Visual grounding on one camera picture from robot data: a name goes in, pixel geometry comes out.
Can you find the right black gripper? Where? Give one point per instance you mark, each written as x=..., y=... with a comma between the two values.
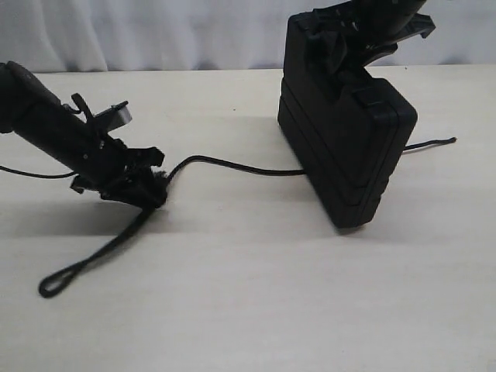
x=361, y=31

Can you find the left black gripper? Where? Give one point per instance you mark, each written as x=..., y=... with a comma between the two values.
x=118, y=172

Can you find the black plastic carrying case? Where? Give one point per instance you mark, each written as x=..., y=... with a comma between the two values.
x=348, y=131

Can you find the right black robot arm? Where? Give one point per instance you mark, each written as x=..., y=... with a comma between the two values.
x=356, y=33

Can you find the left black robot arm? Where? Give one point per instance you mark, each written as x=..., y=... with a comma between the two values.
x=81, y=140

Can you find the white backdrop curtain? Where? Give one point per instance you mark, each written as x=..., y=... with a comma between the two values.
x=55, y=36

